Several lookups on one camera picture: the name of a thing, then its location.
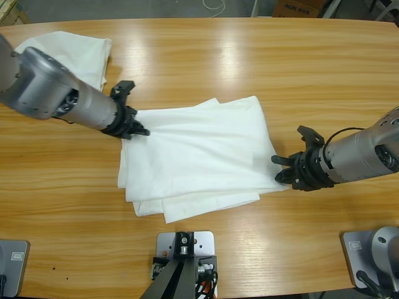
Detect white cable loop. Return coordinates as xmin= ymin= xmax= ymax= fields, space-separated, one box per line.
xmin=201 ymin=0 xmax=226 ymax=15

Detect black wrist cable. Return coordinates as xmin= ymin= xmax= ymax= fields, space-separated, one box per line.
xmin=324 ymin=126 xmax=366 ymax=149

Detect wooden crate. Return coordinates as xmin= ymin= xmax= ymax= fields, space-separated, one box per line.
xmin=0 ymin=0 xmax=29 ymax=27

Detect brown cardboard box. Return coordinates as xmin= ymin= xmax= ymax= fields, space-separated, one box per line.
xmin=273 ymin=0 xmax=321 ymax=19

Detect dark camera post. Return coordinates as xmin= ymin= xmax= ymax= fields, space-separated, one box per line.
xmin=138 ymin=230 xmax=200 ymax=299

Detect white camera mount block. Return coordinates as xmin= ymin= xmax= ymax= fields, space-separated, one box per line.
xmin=155 ymin=230 xmax=216 ymax=299

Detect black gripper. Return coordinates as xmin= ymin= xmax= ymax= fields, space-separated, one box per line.
xmin=271 ymin=148 xmax=337 ymax=191
xmin=101 ymin=105 xmax=151 ymax=140

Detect black clamp block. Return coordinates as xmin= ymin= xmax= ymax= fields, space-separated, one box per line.
xmin=151 ymin=255 xmax=171 ymax=280
xmin=193 ymin=254 xmax=218 ymax=283

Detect white metal frame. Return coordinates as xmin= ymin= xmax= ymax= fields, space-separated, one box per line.
xmin=320 ymin=0 xmax=344 ymax=19

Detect orange and black cables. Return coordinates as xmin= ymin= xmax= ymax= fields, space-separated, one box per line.
xmin=195 ymin=270 xmax=221 ymax=299

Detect white printed t-shirt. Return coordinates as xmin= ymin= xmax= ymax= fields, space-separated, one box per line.
xmin=117 ymin=95 xmax=289 ymax=224

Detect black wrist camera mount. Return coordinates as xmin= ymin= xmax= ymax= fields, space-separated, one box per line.
xmin=296 ymin=125 xmax=325 ymax=153
xmin=110 ymin=80 xmax=137 ymax=107

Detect white garment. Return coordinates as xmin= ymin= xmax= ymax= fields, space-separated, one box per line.
xmin=14 ymin=31 xmax=113 ymax=93

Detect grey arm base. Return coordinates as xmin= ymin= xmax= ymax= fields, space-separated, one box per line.
xmin=0 ymin=239 xmax=31 ymax=298
xmin=339 ymin=226 xmax=399 ymax=290

